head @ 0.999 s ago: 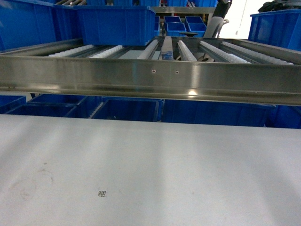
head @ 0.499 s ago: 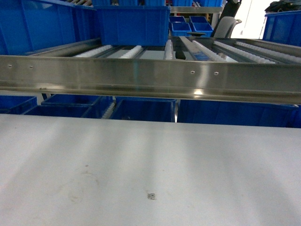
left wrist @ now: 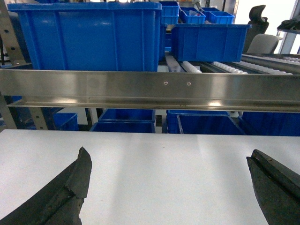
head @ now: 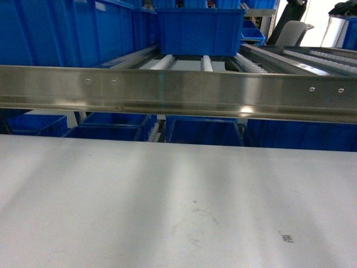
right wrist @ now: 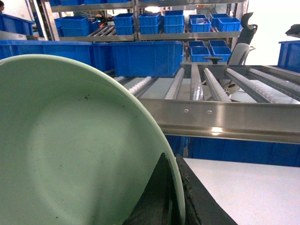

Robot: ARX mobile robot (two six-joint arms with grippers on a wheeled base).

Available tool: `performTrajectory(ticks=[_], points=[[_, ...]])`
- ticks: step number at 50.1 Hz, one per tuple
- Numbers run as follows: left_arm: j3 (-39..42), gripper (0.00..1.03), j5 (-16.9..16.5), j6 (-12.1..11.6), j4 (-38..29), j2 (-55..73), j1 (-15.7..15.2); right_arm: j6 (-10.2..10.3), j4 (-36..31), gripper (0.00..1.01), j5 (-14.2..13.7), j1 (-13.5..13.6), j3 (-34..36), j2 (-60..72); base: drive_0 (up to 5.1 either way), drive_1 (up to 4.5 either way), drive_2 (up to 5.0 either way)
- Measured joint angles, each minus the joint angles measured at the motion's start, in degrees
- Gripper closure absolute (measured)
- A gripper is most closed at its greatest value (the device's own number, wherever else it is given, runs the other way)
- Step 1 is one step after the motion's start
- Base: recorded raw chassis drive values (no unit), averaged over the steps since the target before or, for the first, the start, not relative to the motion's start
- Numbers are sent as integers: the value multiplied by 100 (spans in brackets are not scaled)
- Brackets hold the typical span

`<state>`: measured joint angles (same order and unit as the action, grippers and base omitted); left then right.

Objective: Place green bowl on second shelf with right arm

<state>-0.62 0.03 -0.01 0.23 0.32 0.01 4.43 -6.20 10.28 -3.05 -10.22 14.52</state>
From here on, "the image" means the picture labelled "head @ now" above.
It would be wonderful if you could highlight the blue bin under shelf centre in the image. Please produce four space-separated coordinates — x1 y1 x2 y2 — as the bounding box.
166 116 244 147

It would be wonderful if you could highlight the blue bin under shelf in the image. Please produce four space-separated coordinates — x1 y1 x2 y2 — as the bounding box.
63 126 144 141
243 119 356 152
166 116 244 147

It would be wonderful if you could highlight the blue bin under shelf left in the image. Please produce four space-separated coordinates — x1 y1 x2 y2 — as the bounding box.
63 126 144 141

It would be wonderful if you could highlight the blue bin under shelf right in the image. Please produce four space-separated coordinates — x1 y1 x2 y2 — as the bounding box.
243 119 356 152

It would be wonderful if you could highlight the steel roller shelf rack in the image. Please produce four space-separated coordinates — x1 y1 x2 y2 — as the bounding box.
1 45 356 123

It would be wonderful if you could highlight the large blue plastic bin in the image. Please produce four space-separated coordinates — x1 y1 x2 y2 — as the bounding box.
156 8 246 56

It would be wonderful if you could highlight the small QR code sticker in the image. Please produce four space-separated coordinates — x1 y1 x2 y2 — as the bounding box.
281 234 294 243

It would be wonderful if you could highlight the grey office chair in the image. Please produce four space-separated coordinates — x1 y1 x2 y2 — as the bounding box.
275 21 314 47

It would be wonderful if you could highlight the blue bin far left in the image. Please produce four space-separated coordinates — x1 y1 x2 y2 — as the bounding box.
1 1 158 67

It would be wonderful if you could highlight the blue bin far right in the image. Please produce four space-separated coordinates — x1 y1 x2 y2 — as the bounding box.
342 17 357 51

